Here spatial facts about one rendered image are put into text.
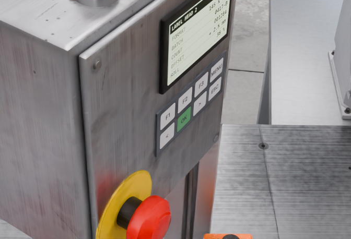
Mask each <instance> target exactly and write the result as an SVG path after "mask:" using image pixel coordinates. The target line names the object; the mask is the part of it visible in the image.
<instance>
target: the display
mask: <svg viewBox="0 0 351 239"><path fill-rule="evenodd" d="M230 10H231V0H185V1H184V2H183V3H182V4H180V5H179V6H178V7H177V8H175V9H174V10H173V11H171V12H170V13H168V14H167V15H166V16H165V17H163V18H162V19H161V22H160V67H159V94H164V93H166V92H167V91H168V90H169V89H170V88H171V87H172V86H173V85H174V84H175V83H177V82H178V81H179V80H180V79H181V78H182V77H183V76H184V75H185V74H187V73H188V72H189V71H190V70H191V69H192V68H193V67H194V66H195V65H196V64H198V63H199V62H200V61H201V60H202V59H203V58H204V57H205V56H206V55H207V54H208V53H210V52H211V51H212V50H213V49H214V48H215V47H216V46H217V45H218V44H220V43H221V42H222V41H223V40H224V39H225V38H226V37H227V36H228V30H229V20H230Z"/></svg>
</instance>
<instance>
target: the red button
mask: <svg viewBox="0 0 351 239"><path fill-rule="evenodd" d="M116 222H117V225H118V226H120V227H122V228H124V229H125V230H127V231H126V239H163V237H164V236H165V234H166V232H167V230H168V228H169V225H170V222H171V212H170V206H169V202H168V201H167V200H165V199H163V198H161V197H159V196H157V195H152V196H149V197H147V198H146V199H145V200H144V201H142V200H140V199H138V198H136V197H134V196H132V197H130V198H128V199H127V200H126V201H125V203H124V204H123V205H122V207H121V209H120V211H119V213H118V216H117V219H116Z"/></svg>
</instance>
